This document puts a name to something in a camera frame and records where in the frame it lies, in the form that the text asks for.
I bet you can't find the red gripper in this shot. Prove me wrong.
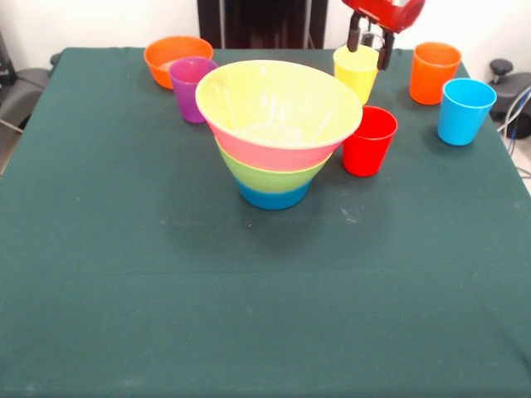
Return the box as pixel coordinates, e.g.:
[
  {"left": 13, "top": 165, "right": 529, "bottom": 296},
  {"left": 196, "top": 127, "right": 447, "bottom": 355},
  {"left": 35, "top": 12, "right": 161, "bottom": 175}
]
[{"left": 341, "top": 0, "right": 426, "bottom": 71}]

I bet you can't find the yellow cup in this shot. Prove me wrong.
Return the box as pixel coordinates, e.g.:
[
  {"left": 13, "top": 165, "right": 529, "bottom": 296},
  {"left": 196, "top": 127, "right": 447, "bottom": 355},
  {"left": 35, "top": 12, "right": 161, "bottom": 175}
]
[{"left": 333, "top": 44, "right": 381, "bottom": 107}]

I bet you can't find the large orange bowl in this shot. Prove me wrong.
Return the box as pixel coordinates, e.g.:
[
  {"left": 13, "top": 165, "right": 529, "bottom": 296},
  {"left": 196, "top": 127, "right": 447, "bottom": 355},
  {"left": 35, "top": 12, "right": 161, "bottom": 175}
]
[{"left": 194, "top": 59, "right": 364, "bottom": 150}]

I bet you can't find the large pink bowl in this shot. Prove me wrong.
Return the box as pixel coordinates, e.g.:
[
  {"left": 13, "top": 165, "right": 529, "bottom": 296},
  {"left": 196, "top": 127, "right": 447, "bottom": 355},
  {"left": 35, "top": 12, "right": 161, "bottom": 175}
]
[{"left": 207, "top": 119, "right": 345, "bottom": 173}]

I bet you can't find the green bowl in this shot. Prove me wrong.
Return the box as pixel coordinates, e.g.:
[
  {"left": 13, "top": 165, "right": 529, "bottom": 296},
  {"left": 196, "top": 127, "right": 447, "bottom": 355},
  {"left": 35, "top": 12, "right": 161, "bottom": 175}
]
[{"left": 215, "top": 143, "right": 329, "bottom": 195}]

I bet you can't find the blue bowl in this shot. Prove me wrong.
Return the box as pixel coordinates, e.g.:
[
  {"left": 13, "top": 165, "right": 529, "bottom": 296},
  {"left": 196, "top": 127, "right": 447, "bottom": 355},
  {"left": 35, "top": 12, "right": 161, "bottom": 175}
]
[{"left": 234, "top": 176, "right": 314, "bottom": 211}]

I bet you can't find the purple cup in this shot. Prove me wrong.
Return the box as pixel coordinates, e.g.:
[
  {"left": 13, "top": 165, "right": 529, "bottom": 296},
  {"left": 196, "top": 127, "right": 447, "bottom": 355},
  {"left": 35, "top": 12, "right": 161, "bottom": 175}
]
[{"left": 168, "top": 56, "right": 219, "bottom": 124}]

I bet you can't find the orange cup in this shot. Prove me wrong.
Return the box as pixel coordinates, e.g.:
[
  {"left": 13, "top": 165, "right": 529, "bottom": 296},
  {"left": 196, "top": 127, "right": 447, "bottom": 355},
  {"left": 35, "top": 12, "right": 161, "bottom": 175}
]
[{"left": 409, "top": 41, "right": 463, "bottom": 106}]

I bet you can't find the red cup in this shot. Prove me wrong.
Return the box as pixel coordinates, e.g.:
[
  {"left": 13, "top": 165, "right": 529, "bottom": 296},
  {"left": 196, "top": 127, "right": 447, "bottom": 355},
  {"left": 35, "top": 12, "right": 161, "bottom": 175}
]
[{"left": 342, "top": 105, "right": 399, "bottom": 178}]

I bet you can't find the blue cup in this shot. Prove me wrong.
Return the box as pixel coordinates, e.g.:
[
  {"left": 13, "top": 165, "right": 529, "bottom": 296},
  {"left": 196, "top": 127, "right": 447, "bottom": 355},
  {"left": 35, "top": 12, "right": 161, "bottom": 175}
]
[{"left": 436, "top": 78, "right": 498, "bottom": 147}]

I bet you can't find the black round base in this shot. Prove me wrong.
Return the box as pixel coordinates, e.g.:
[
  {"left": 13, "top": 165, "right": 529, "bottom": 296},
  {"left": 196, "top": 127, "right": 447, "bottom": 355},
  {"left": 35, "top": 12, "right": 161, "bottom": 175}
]
[
  {"left": 0, "top": 68, "right": 51, "bottom": 121},
  {"left": 491, "top": 72, "right": 531, "bottom": 140}
]

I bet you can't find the small dark orange bowl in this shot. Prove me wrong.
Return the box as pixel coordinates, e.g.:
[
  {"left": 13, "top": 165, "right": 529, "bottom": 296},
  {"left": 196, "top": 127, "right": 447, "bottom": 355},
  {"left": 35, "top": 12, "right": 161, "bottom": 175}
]
[{"left": 144, "top": 35, "right": 215, "bottom": 90}]

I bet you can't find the dark green table cloth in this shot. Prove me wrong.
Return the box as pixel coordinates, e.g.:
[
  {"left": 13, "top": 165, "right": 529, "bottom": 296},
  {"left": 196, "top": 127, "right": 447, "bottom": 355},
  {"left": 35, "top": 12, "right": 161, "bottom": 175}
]
[{"left": 0, "top": 46, "right": 531, "bottom": 398}]

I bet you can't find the black equipment box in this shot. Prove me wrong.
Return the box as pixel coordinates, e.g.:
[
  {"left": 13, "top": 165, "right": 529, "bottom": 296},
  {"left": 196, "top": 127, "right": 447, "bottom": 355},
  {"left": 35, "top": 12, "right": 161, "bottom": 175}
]
[{"left": 0, "top": 28, "right": 17, "bottom": 84}]

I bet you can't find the white cable bundle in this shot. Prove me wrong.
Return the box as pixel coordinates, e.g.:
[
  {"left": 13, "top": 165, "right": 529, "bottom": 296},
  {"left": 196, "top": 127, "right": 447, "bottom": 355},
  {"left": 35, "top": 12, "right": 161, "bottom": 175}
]
[{"left": 496, "top": 85, "right": 531, "bottom": 142}]

